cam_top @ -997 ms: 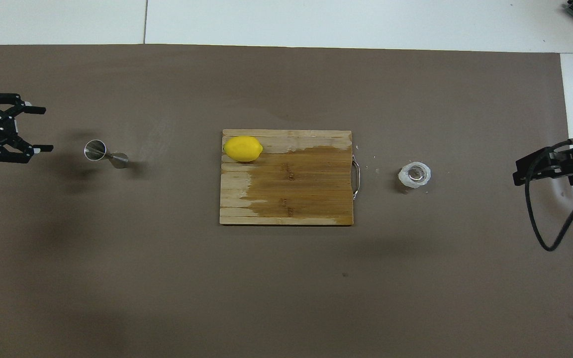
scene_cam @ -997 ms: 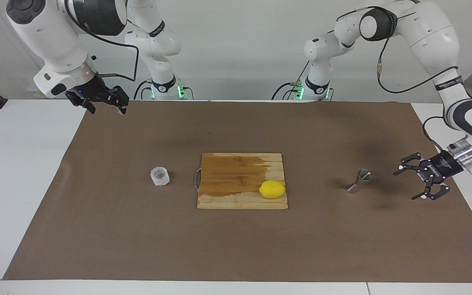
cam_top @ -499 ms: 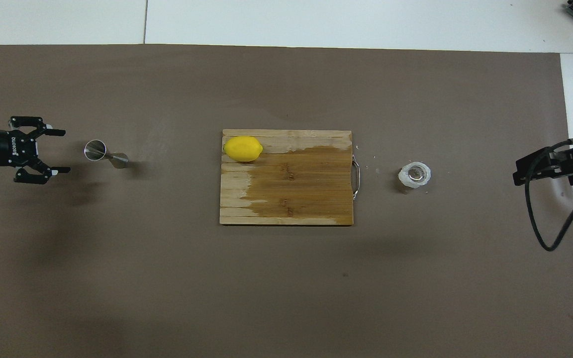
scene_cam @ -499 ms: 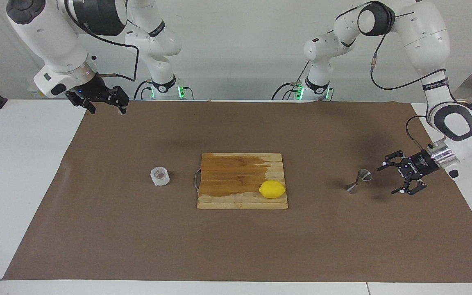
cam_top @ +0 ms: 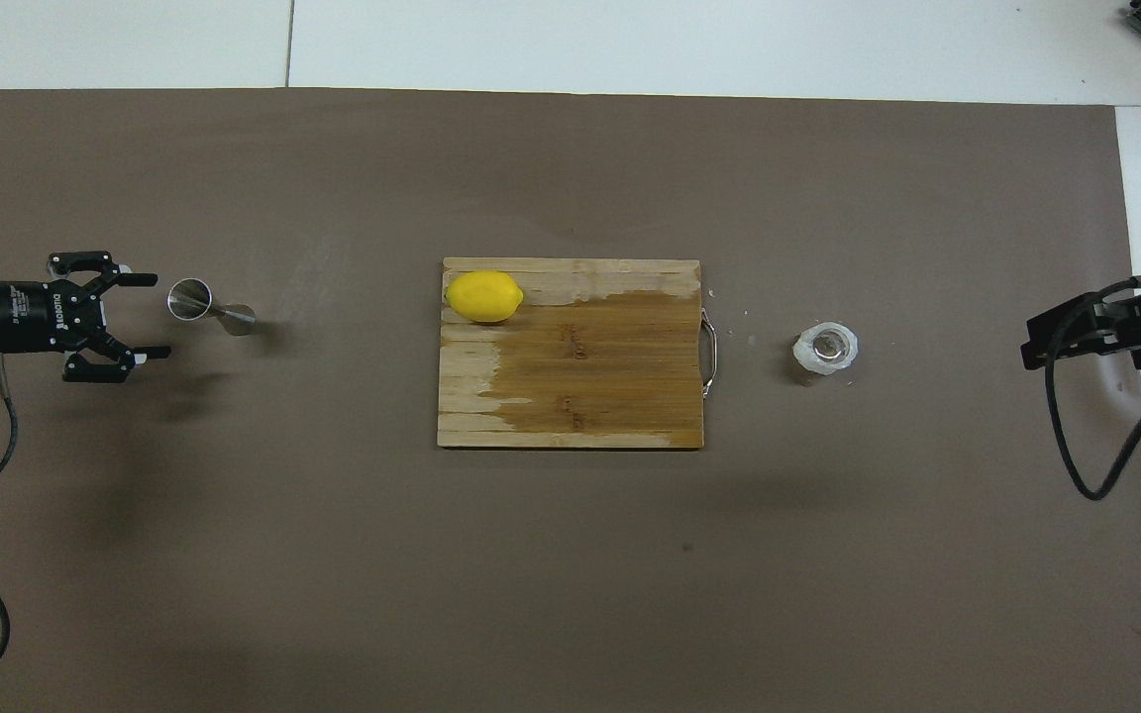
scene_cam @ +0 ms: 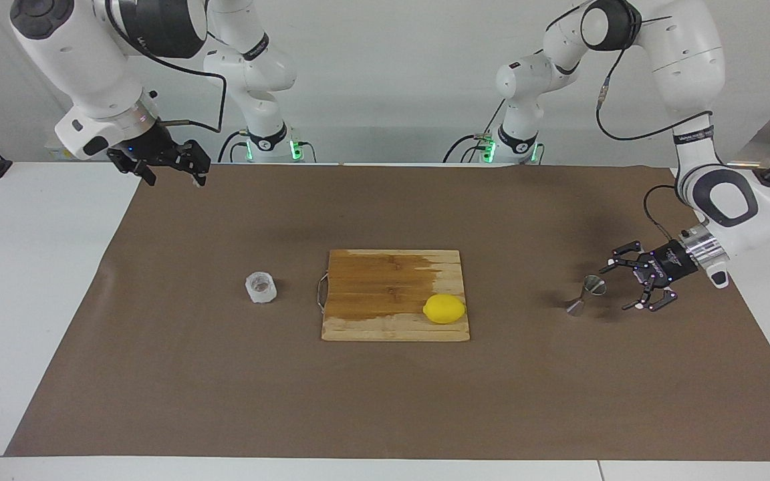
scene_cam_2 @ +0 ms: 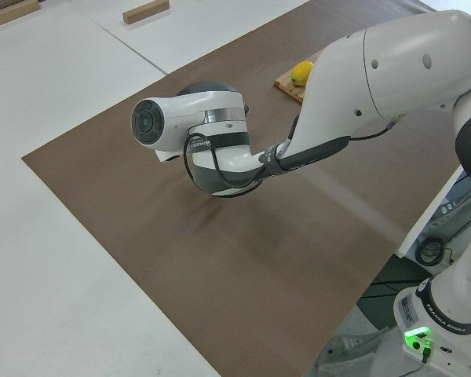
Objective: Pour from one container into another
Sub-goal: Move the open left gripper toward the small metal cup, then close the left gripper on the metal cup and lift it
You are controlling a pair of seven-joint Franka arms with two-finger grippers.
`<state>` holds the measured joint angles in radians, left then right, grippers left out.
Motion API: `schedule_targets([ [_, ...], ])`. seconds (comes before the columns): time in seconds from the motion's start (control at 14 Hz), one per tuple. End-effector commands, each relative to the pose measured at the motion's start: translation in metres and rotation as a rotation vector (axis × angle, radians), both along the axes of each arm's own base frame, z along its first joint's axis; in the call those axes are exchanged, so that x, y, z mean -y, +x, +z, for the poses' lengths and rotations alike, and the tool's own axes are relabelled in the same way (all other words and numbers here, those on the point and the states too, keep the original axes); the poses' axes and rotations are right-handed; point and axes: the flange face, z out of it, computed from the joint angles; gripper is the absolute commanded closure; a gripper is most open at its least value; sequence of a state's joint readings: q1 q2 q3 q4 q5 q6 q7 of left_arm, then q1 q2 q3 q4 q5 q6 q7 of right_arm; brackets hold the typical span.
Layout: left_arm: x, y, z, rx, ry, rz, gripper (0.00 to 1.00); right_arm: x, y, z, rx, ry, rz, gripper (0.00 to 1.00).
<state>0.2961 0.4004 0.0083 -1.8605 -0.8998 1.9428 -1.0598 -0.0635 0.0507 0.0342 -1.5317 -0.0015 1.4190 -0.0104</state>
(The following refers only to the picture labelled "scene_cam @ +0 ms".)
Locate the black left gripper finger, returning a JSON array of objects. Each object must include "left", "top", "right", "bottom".
[
  {"left": 622, "top": 271, "right": 680, "bottom": 313},
  {"left": 599, "top": 239, "right": 646, "bottom": 276}
]

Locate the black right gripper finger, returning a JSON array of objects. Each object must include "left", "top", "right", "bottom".
[
  {"left": 106, "top": 148, "right": 158, "bottom": 186},
  {"left": 170, "top": 139, "right": 212, "bottom": 188}
]

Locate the steel cocktail jigger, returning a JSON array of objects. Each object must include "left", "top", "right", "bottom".
[{"left": 564, "top": 275, "right": 608, "bottom": 317}]

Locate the clear glass cup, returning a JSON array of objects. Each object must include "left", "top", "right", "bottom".
[{"left": 245, "top": 271, "right": 278, "bottom": 305}]

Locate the yellow lemon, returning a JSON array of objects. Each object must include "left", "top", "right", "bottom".
[{"left": 422, "top": 293, "right": 467, "bottom": 325}]

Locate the wooden cutting board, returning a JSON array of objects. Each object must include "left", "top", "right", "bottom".
[{"left": 316, "top": 249, "right": 471, "bottom": 343}]

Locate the brown table mat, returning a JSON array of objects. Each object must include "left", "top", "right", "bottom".
[{"left": 4, "top": 162, "right": 770, "bottom": 462}]

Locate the black right base cable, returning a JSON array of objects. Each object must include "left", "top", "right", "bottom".
[{"left": 217, "top": 130, "right": 252, "bottom": 163}]

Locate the black base cable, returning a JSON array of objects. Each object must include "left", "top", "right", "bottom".
[
  {"left": 217, "top": 130, "right": 252, "bottom": 163},
  {"left": 443, "top": 100, "right": 507, "bottom": 163}
]

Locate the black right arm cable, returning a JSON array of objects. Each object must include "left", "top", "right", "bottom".
[{"left": 106, "top": 0, "right": 229, "bottom": 134}]

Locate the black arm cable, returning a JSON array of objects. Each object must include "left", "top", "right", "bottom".
[
  {"left": 106, "top": 0, "right": 229, "bottom": 134},
  {"left": 545, "top": 0, "right": 713, "bottom": 241}
]

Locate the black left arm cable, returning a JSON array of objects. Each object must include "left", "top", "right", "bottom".
[{"left": 545, "top": 0, "right": 713, "bottom": 241}]

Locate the black left base cable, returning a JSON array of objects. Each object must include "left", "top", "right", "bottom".
[{"left": 443, "top": 100, "right": 507, "bottom": 163}]

